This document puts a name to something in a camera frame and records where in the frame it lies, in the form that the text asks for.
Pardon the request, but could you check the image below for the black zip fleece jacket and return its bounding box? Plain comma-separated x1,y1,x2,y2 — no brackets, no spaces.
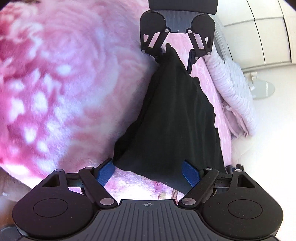
113,45,225,193

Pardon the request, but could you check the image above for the stack of folded clothes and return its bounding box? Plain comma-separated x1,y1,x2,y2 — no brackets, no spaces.
225,164,244,182

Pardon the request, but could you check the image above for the striped lilac duvet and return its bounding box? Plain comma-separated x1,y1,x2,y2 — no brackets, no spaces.
203,15,256,138

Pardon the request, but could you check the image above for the white wardrobe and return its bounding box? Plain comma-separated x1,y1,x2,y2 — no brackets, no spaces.
216,0,295,72

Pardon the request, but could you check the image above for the round table mirror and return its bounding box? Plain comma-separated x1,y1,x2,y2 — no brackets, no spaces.
248,72,275,99

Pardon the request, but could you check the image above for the pink rose bed blanket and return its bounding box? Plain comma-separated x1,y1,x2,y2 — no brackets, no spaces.
0,0,233,200

